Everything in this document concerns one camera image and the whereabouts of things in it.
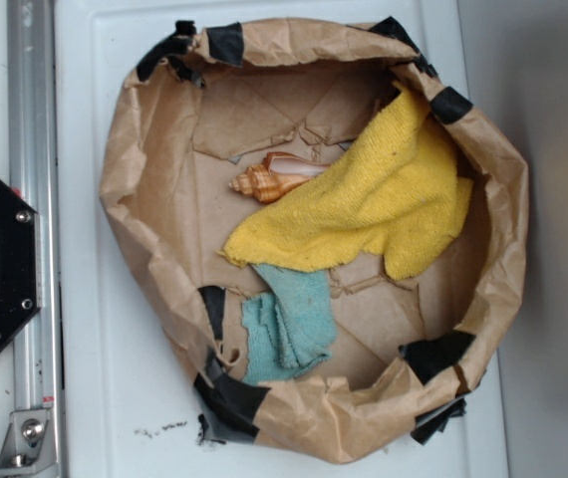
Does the orange spiral sea shell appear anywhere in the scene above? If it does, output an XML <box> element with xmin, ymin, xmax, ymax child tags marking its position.
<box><xmin>228</xmin><ymin>151</ymin><xmax>329</xmax><ymax>204</ymax></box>

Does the teal terry cloth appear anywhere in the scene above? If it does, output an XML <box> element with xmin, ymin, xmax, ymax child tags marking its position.
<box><xmin>242</xmin><ymin>264</ymin><xmax>337</xmax><ymax>385</ymax></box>

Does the yellow terry cloth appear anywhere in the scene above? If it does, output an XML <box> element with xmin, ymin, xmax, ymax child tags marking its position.
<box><xmin>221</xmin><ymin>84</ymin><xmax>473</xmax><ymax>280</ymax></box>

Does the brown paper bag bin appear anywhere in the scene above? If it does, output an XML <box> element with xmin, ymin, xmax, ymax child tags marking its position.
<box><xmin>100</xmin><ymin>19</ymin><xmax>528</xmax><ymax>464</ymax></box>

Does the aluminium extrusion rail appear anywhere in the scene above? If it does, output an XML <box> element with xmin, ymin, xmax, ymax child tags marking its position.
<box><xmin>7</xmin><ymin>1</ymin><xmax>68</xmax><ymax>477</ymax></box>

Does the metal corner bracket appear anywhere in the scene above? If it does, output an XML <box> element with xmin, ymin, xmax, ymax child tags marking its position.
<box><xmin>0</xmin><ymin>408</ymin><xmax>57</xmax><ymax>477</ymax></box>

